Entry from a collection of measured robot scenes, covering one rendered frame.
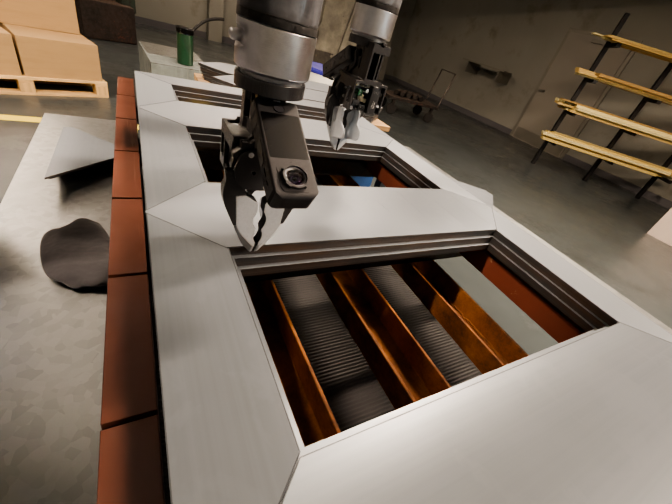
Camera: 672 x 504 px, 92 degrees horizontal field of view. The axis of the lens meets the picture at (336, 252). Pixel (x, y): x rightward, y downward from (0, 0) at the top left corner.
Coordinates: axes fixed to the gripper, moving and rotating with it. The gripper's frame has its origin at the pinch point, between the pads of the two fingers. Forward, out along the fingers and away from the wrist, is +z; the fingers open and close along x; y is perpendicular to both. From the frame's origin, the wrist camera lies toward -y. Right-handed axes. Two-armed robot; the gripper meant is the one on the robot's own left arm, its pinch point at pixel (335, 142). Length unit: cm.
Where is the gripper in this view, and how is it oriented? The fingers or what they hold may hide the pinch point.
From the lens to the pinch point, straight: 74.8
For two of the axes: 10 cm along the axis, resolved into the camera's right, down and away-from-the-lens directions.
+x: 8.7, -0.7, 4.9
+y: 4.3, 6.2, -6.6
